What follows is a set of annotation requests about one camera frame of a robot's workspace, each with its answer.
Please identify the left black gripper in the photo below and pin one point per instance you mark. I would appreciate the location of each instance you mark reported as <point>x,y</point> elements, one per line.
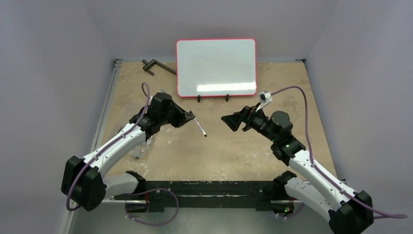
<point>183,117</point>

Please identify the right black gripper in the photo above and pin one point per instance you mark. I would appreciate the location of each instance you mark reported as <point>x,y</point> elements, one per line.
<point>246,119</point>

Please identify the pink framed whiteboard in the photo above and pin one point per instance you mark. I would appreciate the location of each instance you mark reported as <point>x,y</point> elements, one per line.
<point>216,67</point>

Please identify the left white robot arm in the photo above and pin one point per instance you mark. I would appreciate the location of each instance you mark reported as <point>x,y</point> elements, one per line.
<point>83,178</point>

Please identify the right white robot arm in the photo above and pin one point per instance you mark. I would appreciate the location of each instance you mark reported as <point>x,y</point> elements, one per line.
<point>341,206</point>

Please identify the clear plastic parts box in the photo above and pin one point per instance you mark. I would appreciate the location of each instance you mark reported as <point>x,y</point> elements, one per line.
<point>142,150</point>

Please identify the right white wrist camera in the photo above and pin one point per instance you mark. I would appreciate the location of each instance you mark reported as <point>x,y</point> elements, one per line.
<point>265,98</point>

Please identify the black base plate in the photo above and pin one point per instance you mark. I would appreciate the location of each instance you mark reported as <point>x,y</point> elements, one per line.
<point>257,195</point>

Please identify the aluminium rail frame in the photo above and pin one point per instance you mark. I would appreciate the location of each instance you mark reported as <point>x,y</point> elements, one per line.
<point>98,135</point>

